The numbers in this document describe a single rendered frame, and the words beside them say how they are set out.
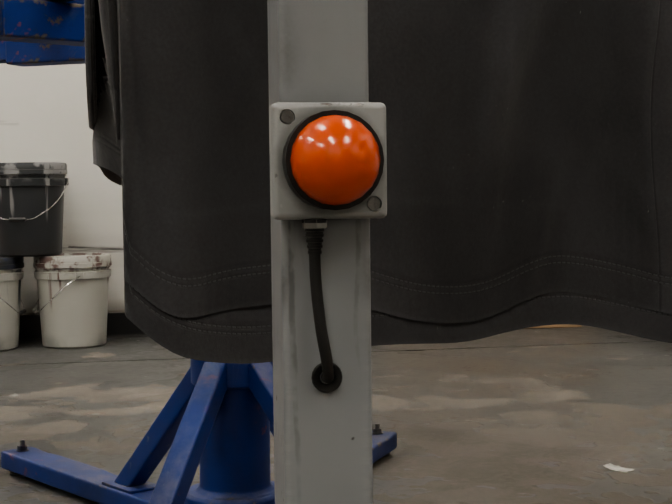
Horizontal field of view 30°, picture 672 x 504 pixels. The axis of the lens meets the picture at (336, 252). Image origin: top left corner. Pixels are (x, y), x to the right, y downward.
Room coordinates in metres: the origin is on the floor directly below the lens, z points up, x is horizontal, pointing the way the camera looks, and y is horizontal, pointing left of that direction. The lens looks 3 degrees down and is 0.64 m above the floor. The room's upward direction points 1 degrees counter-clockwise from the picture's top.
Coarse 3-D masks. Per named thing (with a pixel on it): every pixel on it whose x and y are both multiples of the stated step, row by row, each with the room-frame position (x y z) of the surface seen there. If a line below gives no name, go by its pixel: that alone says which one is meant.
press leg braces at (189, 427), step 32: (192, 384) 2.24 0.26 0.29; (224, 384) 2.10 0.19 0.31; (256, 384) 2.10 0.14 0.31; (160, 416) 2.33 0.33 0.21; (192, 416) 2.03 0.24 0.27; (160, 448) 2.36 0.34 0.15; (192, 448) 1.98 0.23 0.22; (128, 480) 2.42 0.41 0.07; (160, 480) 1.95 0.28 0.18; (192, 480) 1.98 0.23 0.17
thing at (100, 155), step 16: (96, 0) 0.86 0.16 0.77; (96, 16) 0.86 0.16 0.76; (96, 32) 0.86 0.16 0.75; (96, 48) 0.86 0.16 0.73; (96, 64) 0.87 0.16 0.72; (96, 80) 0.88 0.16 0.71; (96, 96) 0.87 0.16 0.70; (96, 112) 0.89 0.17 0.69; (112, 112) 0.87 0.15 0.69; (96, 128) 0.90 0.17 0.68; (112, 128) 0.88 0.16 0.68; (96, 144) 0.90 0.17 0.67; (112, 144) 0.89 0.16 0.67; (96, 160) 0.91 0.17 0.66; (112, 160) 0.89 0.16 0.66; (112, 176) 0.99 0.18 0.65
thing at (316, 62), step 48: (288, 0) 0.54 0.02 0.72; (336, 0) 0.55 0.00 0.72; (288, 48) 0.54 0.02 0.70; (336, 48) 0.55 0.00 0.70; (288, 96) 0.54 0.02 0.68; (336, 96) 0.55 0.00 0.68; (384, 144) 0.54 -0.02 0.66; (288, 192) 0.53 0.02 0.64; (384, 192) 0.54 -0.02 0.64; (288, 240) 0.54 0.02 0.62; (336, 240) 0.55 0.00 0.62; (288, 288) 0.54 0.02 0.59; (336, 288) 0.55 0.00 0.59; (288, 336) 0.54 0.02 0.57; (336, 336) 0.55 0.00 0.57; (288, 384) 0.54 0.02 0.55; (288, 432) 0.54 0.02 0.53; (336, 432) 0.55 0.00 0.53; (288, 480) 0.54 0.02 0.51; (336, 480) 0.55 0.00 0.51
